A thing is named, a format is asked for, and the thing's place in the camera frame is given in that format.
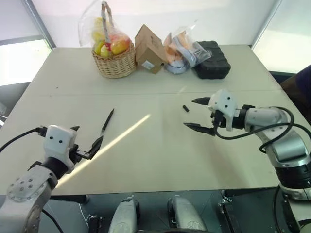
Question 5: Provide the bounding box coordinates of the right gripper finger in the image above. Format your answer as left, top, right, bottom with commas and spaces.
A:
183, 122, 216, 136
191, 97, 211, 106

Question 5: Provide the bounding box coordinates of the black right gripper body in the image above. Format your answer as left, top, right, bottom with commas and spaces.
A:
210, 109, 228, 129

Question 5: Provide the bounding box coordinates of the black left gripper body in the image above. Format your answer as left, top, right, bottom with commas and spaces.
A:
69, 144, 91, 163

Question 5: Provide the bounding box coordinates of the black uncapped pen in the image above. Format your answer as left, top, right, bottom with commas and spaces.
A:
100, 108, 115, 137

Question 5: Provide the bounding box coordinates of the black plastic tool case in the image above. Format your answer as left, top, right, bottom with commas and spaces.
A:
191, 40, 231, 80

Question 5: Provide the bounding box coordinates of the clear bag of items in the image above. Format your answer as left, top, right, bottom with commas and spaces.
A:
163, 24, 211, 74

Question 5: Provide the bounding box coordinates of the brown cardboard box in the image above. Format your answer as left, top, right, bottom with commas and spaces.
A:
135, 24, 167, 74

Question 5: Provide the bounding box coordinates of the silver rounded robot leg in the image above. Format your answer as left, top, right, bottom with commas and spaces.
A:
167, 195, 209, 233
107, 194, 141, 233

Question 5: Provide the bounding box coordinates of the yellow green fruit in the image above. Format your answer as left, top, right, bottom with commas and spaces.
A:
94, 41, 112, 58

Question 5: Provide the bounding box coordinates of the person in dark clothes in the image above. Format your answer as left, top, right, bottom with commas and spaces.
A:
280, 64, 311, 117

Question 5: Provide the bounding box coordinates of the red yellow apple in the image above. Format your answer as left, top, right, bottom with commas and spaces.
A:
110, 38, 131, 55

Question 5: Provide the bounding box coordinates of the black box under table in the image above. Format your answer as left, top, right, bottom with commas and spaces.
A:
218, 190, 300, 233

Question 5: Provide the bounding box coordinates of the clear plastic bag over fruit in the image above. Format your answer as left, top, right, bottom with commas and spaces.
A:
77, 0, 132, 58

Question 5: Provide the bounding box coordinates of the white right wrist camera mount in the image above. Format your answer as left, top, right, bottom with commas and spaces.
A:
207, 89, 240, 132

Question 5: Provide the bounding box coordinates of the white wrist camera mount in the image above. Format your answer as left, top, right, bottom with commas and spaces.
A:
43, 125, 79, 174
207, 89, 240, 132

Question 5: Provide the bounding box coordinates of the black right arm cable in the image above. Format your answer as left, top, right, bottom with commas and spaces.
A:
213, 106, 311, 153

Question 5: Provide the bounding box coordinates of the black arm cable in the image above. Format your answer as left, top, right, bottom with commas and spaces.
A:
213, 106, 311, 153
0, 126, 47, 153

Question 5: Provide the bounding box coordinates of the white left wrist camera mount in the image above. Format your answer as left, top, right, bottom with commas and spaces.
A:
43, 125, 79, 174

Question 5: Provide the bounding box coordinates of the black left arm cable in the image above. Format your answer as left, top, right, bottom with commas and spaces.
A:
0, 126, 47, 153

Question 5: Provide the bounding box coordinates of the wicker basket with handle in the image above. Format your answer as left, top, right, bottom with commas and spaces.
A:
91, 1, 136, 79

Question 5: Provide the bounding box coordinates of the dark window frame post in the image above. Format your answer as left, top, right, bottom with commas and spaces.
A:
25, 0, 57, 49

